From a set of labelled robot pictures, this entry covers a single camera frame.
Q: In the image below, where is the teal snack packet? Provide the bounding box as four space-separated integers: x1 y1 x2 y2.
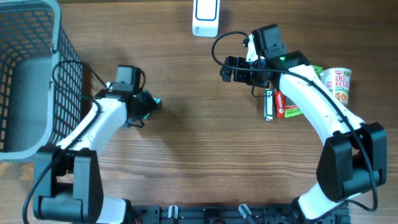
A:
144 97 162 120

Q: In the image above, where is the red snack bar wrapper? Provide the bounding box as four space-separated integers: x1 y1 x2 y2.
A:
274 90 285 118

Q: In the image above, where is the green haribo candy bag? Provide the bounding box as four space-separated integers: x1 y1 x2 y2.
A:
284 65 323 118

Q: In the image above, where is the cup noodles container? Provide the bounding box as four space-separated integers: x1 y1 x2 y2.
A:
320 68 352 106

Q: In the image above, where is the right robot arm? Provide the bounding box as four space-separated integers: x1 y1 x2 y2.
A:
220 24 387 223

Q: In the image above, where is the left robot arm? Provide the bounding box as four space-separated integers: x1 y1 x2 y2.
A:
22 65 160 223

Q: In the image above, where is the white barcode scanner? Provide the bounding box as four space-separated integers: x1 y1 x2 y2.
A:
192 0 221 37

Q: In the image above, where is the grey plastic shopping basket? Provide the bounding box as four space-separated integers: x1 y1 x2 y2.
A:
1 1 83 163

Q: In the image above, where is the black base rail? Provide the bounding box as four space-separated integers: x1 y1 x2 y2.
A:
124 203 351 224

